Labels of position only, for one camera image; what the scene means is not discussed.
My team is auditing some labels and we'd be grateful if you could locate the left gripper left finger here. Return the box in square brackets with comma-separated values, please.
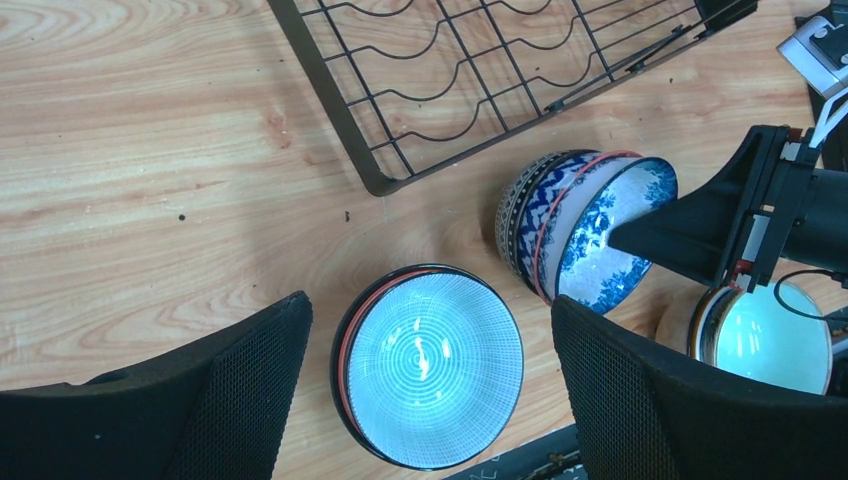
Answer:
[1, 291, 313, 479]

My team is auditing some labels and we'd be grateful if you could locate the celadon bowl black rim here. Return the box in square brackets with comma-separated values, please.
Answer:
[344, 265, 524, 471]

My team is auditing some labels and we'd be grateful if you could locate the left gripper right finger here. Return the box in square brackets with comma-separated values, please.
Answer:
[551, 296, 847, 479]

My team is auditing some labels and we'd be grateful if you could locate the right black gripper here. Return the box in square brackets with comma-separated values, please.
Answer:
[609, 125, 847, 290]

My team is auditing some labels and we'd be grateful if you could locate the celadon bowl brown rim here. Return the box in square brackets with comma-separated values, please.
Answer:
[684, 283, 833, 395]

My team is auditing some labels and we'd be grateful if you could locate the red rimmed bowl under celadon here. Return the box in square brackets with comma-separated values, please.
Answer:
[329, 263, 446, 460]

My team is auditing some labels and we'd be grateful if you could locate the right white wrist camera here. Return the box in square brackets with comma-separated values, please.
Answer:
[777, 15, 847, 99]

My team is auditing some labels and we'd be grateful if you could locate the patterned bowl under floral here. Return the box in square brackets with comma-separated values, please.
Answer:
[495, 149, 599, 293]

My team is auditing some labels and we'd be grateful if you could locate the blue floral bowl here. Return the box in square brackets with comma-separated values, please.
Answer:
[518, 150, 678, 314]

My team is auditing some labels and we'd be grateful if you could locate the black wire dish rack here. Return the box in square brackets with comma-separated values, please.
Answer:
[270, 0, 757, 197]

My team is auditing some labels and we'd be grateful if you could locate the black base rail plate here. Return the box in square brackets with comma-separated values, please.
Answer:
[448, 425, 588, 480]

